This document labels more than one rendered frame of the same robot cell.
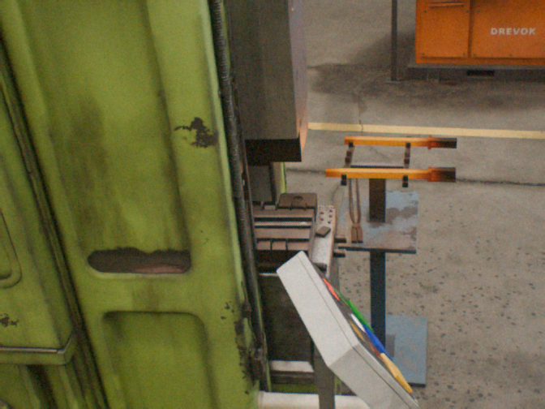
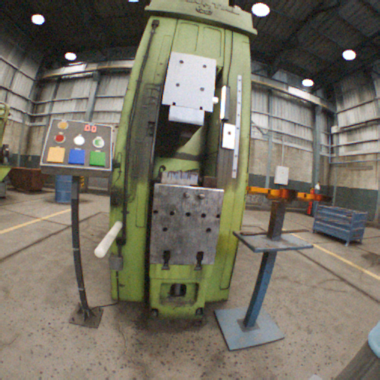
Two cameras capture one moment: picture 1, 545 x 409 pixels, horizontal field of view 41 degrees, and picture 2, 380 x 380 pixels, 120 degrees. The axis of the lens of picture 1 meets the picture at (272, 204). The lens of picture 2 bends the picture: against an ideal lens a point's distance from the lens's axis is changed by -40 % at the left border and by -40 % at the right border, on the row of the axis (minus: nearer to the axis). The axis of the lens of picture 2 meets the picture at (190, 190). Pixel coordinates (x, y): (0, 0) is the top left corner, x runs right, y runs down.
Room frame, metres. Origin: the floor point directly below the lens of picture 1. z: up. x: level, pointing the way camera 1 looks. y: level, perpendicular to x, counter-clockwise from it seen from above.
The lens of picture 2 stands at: (1.47, -1.06, 0.95)
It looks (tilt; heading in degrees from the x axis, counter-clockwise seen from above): 3 degrees down; 68
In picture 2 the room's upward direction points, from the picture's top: 6 degrees clockwise
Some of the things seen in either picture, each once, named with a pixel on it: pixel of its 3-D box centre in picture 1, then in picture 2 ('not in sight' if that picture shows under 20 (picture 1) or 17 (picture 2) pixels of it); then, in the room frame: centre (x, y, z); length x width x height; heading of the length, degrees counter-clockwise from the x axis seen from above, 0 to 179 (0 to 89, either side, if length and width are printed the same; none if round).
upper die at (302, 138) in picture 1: (229, 131); (181, 124); (1.82, 0.10, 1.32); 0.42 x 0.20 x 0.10; 79
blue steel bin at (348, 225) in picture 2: not in sight; (339, 222); (5.96, 0.55, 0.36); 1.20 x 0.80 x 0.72; 78
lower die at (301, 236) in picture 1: (243, 235); (175, 177); (1.82, 0.10, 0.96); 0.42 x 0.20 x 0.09; 79
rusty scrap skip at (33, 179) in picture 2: not in sight; (26, 179); (-2.45, 5.77, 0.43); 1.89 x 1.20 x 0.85; 162
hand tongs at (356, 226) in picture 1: (354, 198); (280, 232); (2.41, -0.33, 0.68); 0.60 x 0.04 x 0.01; 173
